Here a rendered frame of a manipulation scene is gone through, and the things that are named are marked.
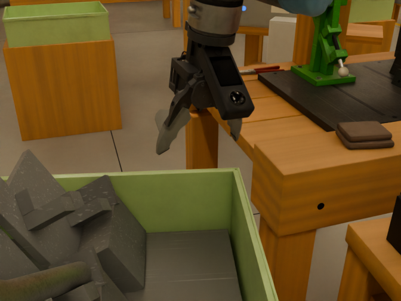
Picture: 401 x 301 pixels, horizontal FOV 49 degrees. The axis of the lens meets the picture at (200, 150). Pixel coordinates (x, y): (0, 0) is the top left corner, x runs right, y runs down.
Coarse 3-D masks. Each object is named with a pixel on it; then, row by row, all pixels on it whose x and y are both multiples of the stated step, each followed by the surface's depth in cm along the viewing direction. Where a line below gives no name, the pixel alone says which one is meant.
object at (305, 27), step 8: (184, 0) 129; (184, 8) 131; (344, 8) 139; (184, 16) 132; (304, 16) 140; (344, 16) 140; (184, 24) 133; (296, 24) 146; (304, 24) 141; (312, 24) 138; (344, 24) 142; (184, 32) 134; (296, 32) 147; (304, 32) 142; (312, 32) 139; (344, 32) 143; (184, 40) 136; (296, 40) 147; (304, 40) 142; (312, 40) 141; (344, 40) 144; (184, 48) 137; (296, 48) 148; (304, 48) 143; (296, 56) 149; (304, 56) 144; (336, 64) 148
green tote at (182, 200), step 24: (216, 168) 73; (120, 192) 72; (144, 192) 73; (168, 192) 73; (192, 192) 73; (216, 192) 74; (240, 192) 66; (144, 216) 75; (168, 216) 75; (192, 216) 76; (216, 216) 76; (240, 216) 65; (240, 240) 66; (240, 264) 67; (264, 264) 53; (240, 288) 68; (264, 288) 50
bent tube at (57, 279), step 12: (72, 264) 52; (84, 264) 54; (24, 276) 42; (36, 276) 43; (48, 276) 44; (60, 276) 46; (72, 276) 49; (84, 276) 52; (0, 288) 36; (12, 288) 38; (24, 288) 39; (36, 288) 41; (48, 288) 43; (60, 288) 46; (72, 288) 50; (0, 300) 36; (12, 300) 37; (24, 300) 39; (36, 300) 41
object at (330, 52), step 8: (328, 24) 123; (320, 32) 125; (328, 32) 122; (336, 32) 123; (320, 40) 125; (336, 40) 123; (328, 48) 124; (336, 48) 122; (328, 56) 123; (336, 56) 121; (344, 56) 121; (328, 64) 124
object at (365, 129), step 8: (344, 128) 93; (352, 128) 93; (360, 128) 93; (368, 128) 93; (376, 128) 93; (384, 128) 93; (344, 136) 93; (352, 136) 90; (360, 136) 90; (368, 136) 91; (376, 136) 91; (384, 136) 91; (344, 144) 93; (352, 144) 91; (360, 144) 91; (368, 144) 91; (376, 144) 91; (384, 144) 91; (392, 144) 91
